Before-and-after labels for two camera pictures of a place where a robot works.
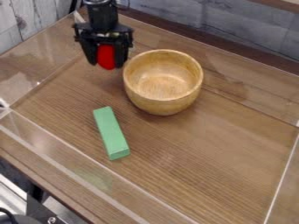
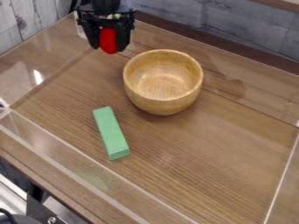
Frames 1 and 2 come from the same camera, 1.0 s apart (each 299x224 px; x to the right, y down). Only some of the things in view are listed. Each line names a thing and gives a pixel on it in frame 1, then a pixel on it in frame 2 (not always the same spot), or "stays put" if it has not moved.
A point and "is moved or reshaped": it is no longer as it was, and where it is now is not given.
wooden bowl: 163,80 stays put
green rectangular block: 113,133 stays put
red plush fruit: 107,56 is moved or reshaped
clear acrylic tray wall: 181,137 stays put
